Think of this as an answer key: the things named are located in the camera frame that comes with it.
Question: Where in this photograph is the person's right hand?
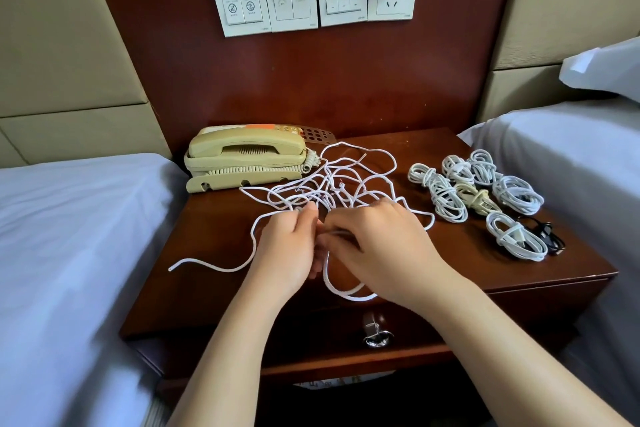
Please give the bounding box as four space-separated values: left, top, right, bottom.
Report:
318 199 458 315

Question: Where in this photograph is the person's left hand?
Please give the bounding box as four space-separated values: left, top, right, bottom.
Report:
245 201 327 310

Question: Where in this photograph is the dark wooden drawer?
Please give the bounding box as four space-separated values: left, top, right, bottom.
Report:
145 306 596 383

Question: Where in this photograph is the cream cable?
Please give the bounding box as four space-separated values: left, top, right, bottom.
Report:
455 183 503 218

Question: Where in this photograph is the thin black cable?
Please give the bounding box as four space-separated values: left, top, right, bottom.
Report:
530 218 566 255

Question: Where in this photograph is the person's left forearm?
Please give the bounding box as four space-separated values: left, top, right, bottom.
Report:
168 286 301 427

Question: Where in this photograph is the person's right forearm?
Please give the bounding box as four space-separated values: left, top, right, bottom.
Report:
425 266 629 427

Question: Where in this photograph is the wooden nightstand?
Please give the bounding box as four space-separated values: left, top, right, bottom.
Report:
120 126 619 427

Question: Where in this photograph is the white crumpled bag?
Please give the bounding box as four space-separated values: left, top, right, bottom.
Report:
295 372 396 389

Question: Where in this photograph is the right bed white sheet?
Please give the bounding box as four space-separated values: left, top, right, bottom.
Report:
458 96 640 423

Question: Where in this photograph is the bed white sheet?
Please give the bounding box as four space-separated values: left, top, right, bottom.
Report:
0 153 191 427
458 96 640 423

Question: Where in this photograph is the left bed white sheet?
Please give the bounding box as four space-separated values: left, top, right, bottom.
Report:
0 153 191 427

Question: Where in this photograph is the white pillow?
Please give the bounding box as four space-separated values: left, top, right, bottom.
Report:
559 36 640 105

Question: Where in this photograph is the beige padded headboard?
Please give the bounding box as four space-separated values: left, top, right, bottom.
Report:
0 0 173 167
475 0 640 123

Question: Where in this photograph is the metal ring drawer handle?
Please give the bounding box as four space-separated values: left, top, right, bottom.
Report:
362 312 395 350

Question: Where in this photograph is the beige corded telephone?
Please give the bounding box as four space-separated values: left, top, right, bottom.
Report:
184 123 336 193

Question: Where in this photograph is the dark wooden wall panel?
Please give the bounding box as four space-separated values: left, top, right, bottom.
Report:
80 0 523 157

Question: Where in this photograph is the white two-button wall switch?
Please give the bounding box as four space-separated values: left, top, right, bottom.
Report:
210 0 272 39

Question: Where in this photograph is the white double rocker wall switch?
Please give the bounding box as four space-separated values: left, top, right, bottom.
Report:
263 0 320 33

